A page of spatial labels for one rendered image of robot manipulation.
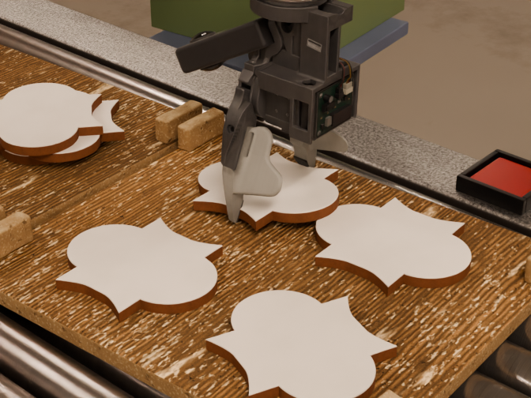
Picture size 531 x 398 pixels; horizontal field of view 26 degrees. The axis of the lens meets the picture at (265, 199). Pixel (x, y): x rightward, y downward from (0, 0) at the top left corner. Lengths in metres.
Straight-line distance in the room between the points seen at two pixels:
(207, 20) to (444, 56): 2.25
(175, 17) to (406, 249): 0.72
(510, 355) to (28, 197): 0.47
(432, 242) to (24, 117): 0.44
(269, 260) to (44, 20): 0.68
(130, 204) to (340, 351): 0.30
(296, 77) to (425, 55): 2.81
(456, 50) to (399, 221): 2.81
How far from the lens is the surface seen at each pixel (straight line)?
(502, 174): 1.17
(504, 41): 3.93
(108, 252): 1.00
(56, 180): 1.14
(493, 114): 3.42
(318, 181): 1.08
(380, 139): 1.25
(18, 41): 1.52
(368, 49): 1.59
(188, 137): 1.16
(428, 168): 1.20
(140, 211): 1.08
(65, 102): 1.22
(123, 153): 1.18
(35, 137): 1.15
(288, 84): 0.97
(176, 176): 1.13
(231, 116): 1.00
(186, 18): 1.61
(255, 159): 1.01
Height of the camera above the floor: 1.49
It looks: 31 degrees down
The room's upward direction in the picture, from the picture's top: straight up
